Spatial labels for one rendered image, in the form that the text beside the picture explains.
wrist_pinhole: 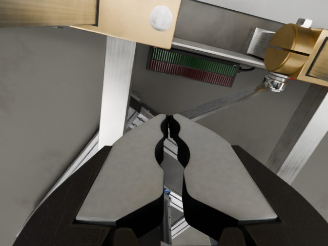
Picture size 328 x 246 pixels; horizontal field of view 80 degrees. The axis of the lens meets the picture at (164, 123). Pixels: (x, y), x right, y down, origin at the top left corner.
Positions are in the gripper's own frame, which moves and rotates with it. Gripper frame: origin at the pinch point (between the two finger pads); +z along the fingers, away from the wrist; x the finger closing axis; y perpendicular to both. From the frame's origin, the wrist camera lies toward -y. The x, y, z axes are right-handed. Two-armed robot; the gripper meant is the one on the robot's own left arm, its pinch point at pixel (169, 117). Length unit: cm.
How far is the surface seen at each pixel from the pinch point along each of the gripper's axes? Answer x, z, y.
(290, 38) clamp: 12.4, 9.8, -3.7
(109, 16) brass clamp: -5.3, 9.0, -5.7
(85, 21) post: -6.4, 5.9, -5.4
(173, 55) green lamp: 1.5, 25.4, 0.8
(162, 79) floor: 0, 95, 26
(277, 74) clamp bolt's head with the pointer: 12.3, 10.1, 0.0
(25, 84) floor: -76, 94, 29
